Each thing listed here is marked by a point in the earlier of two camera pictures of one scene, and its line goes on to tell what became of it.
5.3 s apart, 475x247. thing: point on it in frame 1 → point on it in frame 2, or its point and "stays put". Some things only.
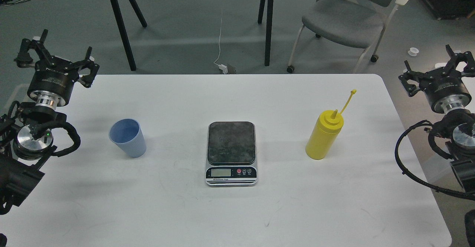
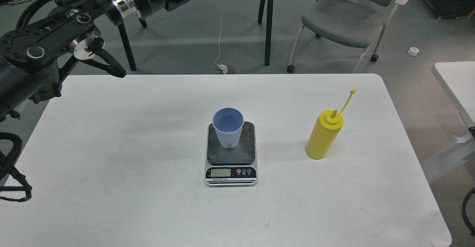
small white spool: (413, 51) stays put
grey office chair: (352, 13) stays put
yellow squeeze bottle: (324, 132) stays put
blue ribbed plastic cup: (127, 134) → (228, 122)
